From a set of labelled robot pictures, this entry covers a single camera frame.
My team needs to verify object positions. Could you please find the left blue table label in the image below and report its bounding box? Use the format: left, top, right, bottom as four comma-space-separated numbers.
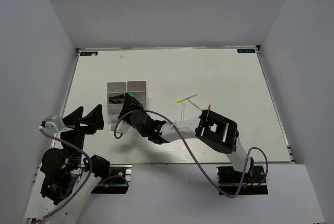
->
80, 51, 98, 56

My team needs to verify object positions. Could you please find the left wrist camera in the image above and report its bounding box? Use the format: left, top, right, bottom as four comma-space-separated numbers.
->
41, 115, 65, 134

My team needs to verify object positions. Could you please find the white pen orange tip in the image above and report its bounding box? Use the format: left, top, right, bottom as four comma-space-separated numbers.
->
187, 99, 203, 111

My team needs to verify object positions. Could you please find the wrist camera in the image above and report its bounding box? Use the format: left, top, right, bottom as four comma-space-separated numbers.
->
114, 121, 130, 134
41, 115, 65, 134

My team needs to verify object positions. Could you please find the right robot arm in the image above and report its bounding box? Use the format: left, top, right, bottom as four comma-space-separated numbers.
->
114, 93, 255, 182

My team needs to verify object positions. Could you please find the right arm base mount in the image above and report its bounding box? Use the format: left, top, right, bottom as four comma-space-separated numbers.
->
217, 166, 268, 195

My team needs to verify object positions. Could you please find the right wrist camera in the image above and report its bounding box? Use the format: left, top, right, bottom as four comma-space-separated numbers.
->
114, 121, 130, 134

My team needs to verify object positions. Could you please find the right white organizer tray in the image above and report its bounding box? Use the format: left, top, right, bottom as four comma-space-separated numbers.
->
127, 81, 148, 104

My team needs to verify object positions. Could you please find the white pen vertical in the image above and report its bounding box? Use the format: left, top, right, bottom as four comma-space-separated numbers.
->
180, 101, 185, 121

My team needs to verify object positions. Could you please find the white pen yellow band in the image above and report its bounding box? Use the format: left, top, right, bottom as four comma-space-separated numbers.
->
176, 93, 198, 103

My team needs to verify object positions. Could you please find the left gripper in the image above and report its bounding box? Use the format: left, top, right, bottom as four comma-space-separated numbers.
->
60, 103, 105, 167

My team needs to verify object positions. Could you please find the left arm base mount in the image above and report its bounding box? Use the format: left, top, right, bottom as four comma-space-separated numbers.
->
91, 164, 132, 195

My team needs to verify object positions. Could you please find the right blue table label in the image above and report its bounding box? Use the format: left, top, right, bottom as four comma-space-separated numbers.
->
237, 49, 256, 54

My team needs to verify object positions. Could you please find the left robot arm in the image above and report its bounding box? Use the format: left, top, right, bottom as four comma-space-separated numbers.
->
35, 104, 110, 223

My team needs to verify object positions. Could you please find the pink highlighter marker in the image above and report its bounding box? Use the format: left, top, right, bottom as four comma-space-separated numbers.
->
109, 94, 125, 104

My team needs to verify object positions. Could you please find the blue table label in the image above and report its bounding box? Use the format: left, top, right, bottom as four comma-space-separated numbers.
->
237, 49, 256, 54
80, 51, 98, 56

